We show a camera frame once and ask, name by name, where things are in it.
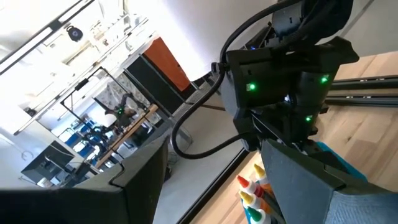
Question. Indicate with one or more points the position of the teal plastic bin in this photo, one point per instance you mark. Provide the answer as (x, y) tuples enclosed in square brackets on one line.
[(351, 168)]

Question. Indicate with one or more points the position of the black aluminium mounting rail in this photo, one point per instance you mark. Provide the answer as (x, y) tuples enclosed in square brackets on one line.
[(363, 101), (363, 83)]

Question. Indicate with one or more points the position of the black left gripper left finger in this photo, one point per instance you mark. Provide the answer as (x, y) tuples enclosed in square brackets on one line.
[(146, 180)]

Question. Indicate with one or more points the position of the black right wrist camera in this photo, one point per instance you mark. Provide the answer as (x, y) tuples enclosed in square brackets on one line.
[(264, 81)]

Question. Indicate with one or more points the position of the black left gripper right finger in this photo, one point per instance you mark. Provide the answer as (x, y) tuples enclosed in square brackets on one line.
[(295, 186)]

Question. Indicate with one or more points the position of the yellow food coloring bottle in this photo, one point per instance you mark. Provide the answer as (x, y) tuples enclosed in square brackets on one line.
[(260, 177)]

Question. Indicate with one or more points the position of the white round globe lamp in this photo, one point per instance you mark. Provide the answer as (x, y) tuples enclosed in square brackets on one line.
[(109, 120)]

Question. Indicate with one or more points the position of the black computer monitor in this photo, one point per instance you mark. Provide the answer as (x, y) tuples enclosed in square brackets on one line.
[(46, 161)]

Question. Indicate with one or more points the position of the orange food coloring bottle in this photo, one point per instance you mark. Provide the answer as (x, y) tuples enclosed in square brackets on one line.
[(253, 202)]

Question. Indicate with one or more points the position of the large green food coloring bottle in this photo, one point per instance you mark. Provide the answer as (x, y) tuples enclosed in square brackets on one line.
[(256, 217)]

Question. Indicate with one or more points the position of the black background rig frame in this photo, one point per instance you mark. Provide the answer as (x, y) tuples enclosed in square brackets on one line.
[(81, 84)]

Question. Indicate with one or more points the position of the black wall panel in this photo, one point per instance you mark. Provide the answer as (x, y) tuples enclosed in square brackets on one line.
[(152, 84)]

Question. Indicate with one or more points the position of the bottles inside blue bin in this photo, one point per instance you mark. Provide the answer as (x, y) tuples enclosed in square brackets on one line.
[(166, 63)]

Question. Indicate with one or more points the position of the black table edge rail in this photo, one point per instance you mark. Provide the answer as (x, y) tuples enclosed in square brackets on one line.
[(214, 186)]

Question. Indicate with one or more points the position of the black ceiling camera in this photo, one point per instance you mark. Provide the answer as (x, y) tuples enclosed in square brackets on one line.
[(74, 33)]

